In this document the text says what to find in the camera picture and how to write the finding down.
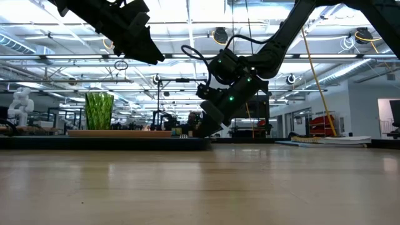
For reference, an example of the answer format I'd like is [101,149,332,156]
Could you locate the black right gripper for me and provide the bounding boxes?
[195,74,270,139]

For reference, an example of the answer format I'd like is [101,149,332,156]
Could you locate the pale pink notebook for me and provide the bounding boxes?
[317,135,373,145]

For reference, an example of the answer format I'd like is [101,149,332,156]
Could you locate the person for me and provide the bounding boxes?
[182,111,201,136]

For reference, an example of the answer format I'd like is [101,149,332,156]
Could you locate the yellow cable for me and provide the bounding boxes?
[301,27,339,138]

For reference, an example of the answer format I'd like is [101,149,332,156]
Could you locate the black ceiling cable reel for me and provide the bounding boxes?
[354,27,374,45]
[213,26,229,45]

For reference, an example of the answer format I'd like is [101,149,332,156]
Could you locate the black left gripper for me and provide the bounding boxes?
[46,0,166,66]

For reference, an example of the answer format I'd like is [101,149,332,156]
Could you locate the red storage bins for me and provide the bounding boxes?
[309,114,336,137]

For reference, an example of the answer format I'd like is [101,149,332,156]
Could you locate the black monitor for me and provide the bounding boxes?
[242,94,271,119]

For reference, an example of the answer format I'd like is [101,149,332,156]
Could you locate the dark green tray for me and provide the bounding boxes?
[0,135,213,152]

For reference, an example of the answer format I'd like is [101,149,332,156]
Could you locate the white robot figure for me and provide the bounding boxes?
[6,87,35,129]

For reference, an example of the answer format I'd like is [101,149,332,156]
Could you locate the green glass cup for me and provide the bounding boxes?
[84,91,115,131]

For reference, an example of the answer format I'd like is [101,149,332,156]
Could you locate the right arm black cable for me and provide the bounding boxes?
[181,34,276,87]

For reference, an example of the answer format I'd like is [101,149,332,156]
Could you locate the black metal frame stand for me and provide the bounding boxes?
[151,78,209,131]

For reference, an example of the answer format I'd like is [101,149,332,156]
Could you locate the pink round plate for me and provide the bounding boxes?
[66,129,173,139]

